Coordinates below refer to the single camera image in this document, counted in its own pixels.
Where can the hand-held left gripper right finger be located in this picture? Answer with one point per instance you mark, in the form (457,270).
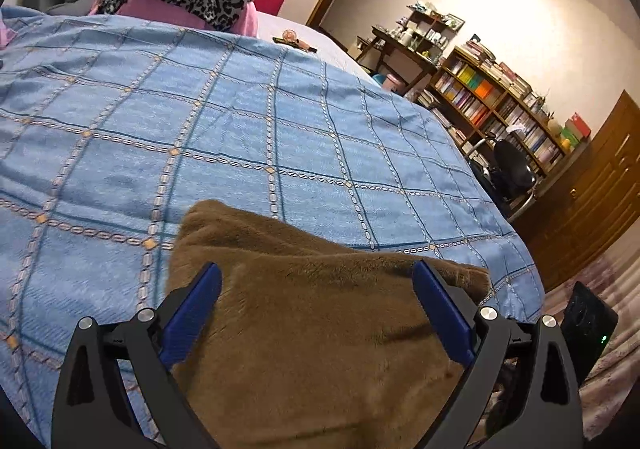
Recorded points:
(442,311)

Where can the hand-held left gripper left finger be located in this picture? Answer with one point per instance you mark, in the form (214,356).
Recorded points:
(192,311)

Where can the wooden wardrobe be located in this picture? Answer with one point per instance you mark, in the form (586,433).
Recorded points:
(590,199)

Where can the black office chair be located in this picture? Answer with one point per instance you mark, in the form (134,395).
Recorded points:
(515,169)

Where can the blue checked blanket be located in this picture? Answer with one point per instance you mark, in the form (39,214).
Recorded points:
(200,129)

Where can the red and green boxes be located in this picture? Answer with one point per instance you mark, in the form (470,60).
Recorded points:
(576,129)

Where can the wooden bookshelf with books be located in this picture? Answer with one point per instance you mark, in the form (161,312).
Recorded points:
(500,114)

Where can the pink waste bin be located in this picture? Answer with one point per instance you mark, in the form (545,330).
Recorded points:
(394,81)

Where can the stack of books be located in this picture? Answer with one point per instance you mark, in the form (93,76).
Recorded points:
(492,64)

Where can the dark wooden desk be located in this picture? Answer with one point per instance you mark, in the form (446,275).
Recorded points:
(400,49)

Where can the wooden desktop shelf organiser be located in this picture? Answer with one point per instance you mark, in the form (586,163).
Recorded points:
(430,31)

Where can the grey bed sheet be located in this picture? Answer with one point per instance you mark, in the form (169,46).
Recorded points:
(332,51)

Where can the small handheld fan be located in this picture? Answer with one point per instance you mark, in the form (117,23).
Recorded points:
(295,40)

